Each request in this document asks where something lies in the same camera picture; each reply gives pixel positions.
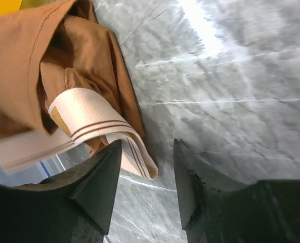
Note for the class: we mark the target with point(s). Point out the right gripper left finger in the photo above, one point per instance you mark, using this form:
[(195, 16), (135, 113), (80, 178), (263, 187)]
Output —
[(73, 206)]

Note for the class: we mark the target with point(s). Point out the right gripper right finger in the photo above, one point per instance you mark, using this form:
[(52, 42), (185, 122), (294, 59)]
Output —
[(216, 208)]

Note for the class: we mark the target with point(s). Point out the brown underwear beige waistband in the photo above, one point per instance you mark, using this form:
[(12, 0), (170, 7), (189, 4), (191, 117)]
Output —
[(63, 82)]

